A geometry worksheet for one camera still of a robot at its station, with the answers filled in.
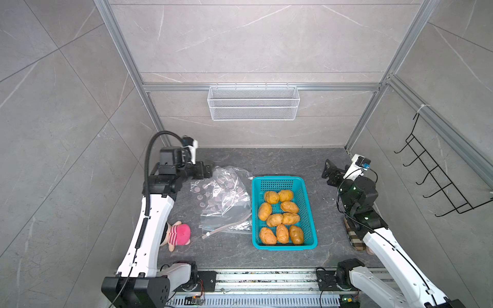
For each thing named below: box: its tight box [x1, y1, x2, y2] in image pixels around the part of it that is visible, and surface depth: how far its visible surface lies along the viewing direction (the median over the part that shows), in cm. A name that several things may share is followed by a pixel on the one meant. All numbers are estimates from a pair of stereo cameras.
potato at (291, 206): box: [280, 200, 300, 214], surface depth 91 cm
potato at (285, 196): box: [277, 189, 294, 203], surface depth 95 cm
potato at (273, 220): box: [266, 213, 284, 228], surface depth 85 cm
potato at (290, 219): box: [281, 211, 300, 226], surface depth 87 cm
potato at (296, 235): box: [289, 225, 304, 246], surface depth 82 cm
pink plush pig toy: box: [159, 220, 192, 253], surface depth 82 cm
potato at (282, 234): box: [276, 223, 289, 245], surface depth 82 cm
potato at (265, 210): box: [258, 202, 273, 222], surface depth 90 cm
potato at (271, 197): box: [264, 190, 280, 205], surface depth 92 cm
